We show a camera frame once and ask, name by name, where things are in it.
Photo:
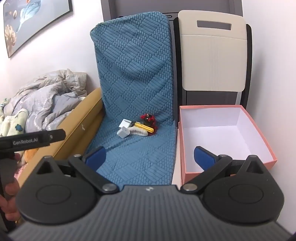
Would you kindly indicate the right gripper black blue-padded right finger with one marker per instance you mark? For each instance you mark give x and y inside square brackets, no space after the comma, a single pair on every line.
[214,167]

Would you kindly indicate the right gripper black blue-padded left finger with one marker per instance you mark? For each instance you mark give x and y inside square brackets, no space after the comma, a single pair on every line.
[86,167]

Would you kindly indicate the yellow cylindrical tool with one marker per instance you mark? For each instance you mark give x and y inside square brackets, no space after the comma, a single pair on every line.
[147,128]

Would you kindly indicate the red black toy figure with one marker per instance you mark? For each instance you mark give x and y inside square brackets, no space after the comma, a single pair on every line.
[150,121]

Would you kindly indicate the person's left hand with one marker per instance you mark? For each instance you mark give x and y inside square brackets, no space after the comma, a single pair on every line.
[10,187]

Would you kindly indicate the pink cardboard box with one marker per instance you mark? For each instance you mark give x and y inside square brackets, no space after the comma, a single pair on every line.
[220,129]

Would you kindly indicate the white charger cube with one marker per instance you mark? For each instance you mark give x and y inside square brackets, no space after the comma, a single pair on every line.
[123,132]

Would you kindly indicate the crumpled grey quilt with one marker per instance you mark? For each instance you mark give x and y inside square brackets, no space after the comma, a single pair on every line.
[43,103]

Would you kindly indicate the white small adapter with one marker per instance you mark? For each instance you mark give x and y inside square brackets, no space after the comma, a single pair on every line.
[125,123]

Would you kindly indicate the white knitted item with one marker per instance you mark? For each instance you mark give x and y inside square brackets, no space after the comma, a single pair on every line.
[134,130]

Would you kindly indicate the beige folding chair back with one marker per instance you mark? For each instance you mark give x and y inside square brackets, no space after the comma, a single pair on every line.
[213,51]

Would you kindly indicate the blue textured chair cover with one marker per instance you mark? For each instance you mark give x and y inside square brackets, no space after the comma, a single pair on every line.
[135,65]

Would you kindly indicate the yellow bed frame edge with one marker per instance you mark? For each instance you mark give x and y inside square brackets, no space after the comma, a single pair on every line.
[80,127]

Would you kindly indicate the framed wall picture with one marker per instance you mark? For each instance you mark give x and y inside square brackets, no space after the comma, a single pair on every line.
[24,19]

